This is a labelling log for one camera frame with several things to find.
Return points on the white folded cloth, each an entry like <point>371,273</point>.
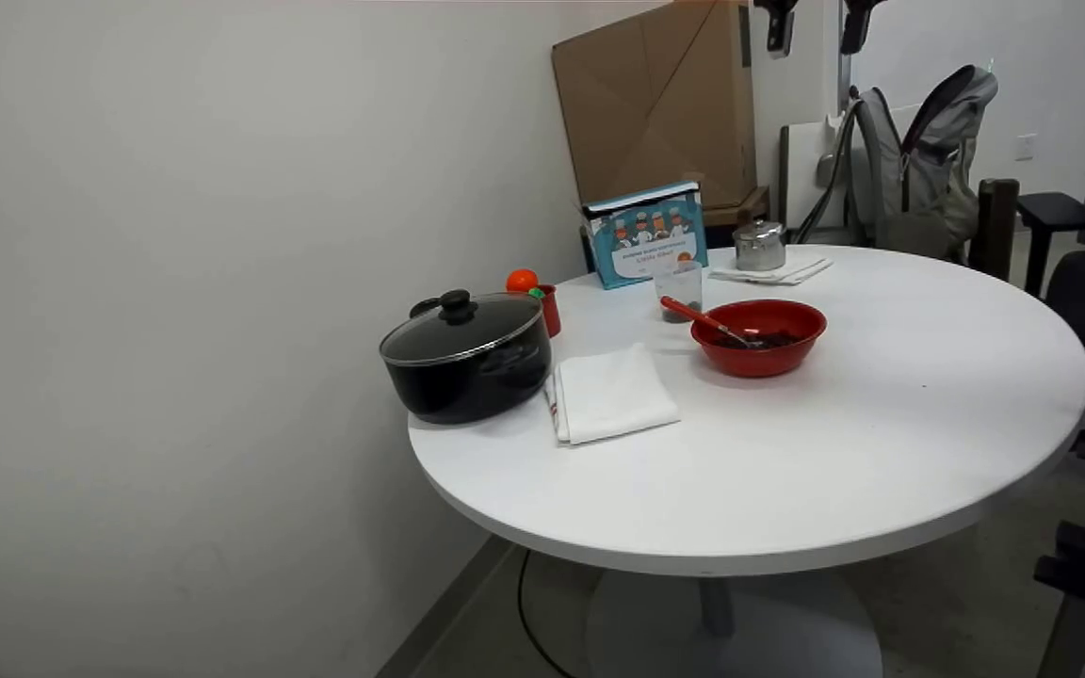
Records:
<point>613,396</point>

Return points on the black cooking pot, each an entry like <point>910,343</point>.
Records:
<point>469,389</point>

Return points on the small red cup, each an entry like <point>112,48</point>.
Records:
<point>550,309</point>

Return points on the blue printed cardboard box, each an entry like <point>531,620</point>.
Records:
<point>644,237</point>

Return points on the black glass pot lid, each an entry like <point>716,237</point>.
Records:
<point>461,333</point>

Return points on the grey backpack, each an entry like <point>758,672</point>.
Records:
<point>911,176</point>

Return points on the black stand leg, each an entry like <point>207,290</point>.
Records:
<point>855,19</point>
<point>776,19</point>

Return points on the orange toy fruit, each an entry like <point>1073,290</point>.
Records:
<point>522,283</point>

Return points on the dark wooden chair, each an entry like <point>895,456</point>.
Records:
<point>996,229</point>

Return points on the clear plastic jug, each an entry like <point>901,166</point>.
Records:
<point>680,283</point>

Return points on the white round table base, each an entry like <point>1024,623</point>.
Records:
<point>744,635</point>

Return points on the large brown cardboard sheet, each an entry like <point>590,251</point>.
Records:
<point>657,107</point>

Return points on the red plastic bowl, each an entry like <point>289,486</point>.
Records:
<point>762,359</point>

